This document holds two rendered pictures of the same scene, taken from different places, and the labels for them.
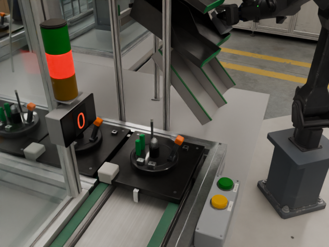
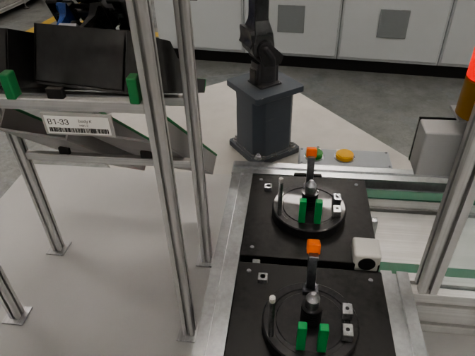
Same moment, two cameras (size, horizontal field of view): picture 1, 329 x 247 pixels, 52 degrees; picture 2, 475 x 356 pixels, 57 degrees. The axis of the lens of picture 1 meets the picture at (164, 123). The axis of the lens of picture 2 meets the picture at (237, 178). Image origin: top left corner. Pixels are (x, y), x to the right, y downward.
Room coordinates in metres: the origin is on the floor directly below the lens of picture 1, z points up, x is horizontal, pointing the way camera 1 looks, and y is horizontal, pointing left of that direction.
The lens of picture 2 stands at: (1.04, 0.61, 1.54)
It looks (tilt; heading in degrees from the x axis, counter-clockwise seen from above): 37 degrees down; 257
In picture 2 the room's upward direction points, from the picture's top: 2 degrees counter-clockwise
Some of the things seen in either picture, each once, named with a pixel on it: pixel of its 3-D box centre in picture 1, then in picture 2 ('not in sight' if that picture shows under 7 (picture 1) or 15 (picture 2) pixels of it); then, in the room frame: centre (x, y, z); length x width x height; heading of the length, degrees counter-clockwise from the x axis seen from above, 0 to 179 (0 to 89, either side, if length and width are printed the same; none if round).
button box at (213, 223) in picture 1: (218, 210); (343, 167); (0.61, -0.14, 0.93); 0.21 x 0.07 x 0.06; 159
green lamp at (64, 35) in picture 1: (56, 37); not in sight; (0.63, 0.21, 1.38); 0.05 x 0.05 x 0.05
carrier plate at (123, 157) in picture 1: (154, 162); (307, 217); (0.76, 0.03, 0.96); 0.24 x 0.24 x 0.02; 69
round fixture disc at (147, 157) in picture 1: (154, 157); (308, 209); (0.76, 0.03, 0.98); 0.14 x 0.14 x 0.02
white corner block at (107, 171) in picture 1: (108, 173); (365, 254); (0.71, 0.16, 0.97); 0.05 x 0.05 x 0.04; 69
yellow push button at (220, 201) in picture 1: (219, 202); (344, 156); (0.61, -0.14, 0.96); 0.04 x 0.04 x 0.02
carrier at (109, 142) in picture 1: (78, 130); (311, 311); (0.86, 0.27, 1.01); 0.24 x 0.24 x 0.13; 69
